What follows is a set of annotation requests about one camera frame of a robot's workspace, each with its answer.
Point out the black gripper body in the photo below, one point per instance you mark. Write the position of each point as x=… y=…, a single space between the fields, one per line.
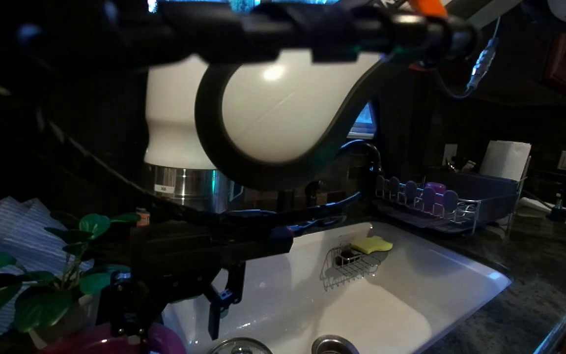
x=186 y=251

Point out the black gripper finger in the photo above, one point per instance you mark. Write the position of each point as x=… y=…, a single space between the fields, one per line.
x=127 y=310
x=221 y=306

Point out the purple plastic plate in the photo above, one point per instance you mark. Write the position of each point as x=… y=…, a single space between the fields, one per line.
x=93 y=344

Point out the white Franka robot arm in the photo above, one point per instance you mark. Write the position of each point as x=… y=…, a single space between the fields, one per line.
x=284 y=110

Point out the white striped dish towel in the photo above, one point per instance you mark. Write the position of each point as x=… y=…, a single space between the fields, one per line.
x=21 y=236

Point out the stainless steel dish rack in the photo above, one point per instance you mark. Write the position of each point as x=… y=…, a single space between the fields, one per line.
x=447 y=212

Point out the metal sink stopper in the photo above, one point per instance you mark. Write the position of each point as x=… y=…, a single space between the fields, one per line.
x=239 y=346

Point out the green plant in white pot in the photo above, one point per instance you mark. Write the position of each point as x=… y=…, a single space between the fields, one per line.
x=40 y=304

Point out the metal sink drain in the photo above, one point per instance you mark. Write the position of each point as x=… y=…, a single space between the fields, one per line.
x=335 y=346

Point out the white ceramic sink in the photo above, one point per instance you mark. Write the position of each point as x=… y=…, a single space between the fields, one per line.
x=374 y=314

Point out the yellow sponge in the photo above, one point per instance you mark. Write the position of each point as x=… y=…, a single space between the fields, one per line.
x=372 y=243

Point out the purple plastic cup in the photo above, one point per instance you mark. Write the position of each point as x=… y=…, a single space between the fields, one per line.
x=437 y=190

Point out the white paper towel roll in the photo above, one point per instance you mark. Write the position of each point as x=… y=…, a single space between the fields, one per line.
x=506 y=159

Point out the small dark counter object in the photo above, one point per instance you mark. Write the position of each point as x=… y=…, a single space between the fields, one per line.
x=559 y=208

